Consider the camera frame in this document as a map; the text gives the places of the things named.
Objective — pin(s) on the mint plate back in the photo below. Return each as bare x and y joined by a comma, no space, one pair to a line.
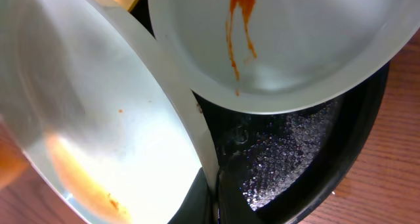
289,55

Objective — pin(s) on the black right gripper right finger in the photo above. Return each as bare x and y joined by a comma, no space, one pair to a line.
233,207

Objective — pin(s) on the mint plate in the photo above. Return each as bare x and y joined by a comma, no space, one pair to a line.
289,55
101,111

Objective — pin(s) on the mint plate front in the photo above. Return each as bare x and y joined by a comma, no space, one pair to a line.
101,111

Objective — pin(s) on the black round tray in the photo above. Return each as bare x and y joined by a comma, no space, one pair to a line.
286,164

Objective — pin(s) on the yellow green scrub sponge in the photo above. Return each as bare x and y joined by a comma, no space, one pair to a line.
13,162

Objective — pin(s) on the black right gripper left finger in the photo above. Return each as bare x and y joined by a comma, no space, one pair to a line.
197,207

